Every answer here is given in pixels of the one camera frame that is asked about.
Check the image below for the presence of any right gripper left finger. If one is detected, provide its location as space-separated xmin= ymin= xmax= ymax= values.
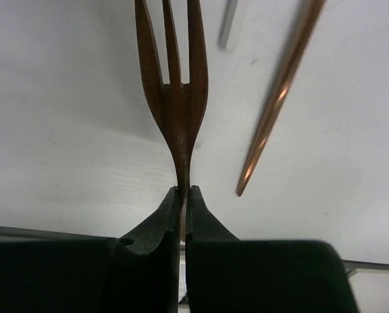
xmin=0 ymin=188 xmax=180 ymax=312

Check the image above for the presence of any copper fork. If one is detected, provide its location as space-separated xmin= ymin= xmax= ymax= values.
xmin=135 ymin=1 xmax=209 ymax=241

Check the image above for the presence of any copper chopstick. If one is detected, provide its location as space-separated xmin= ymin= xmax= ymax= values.
xmin=236 ymin=1 xmax=326 ymax=197

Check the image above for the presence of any silver chopstick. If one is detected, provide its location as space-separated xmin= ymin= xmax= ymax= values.
xmin=219 ymin=0 xmax=238 ymax=52

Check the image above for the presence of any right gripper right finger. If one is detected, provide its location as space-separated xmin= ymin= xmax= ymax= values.
xmin=186 ymin=186 xmax=358 ymax=312

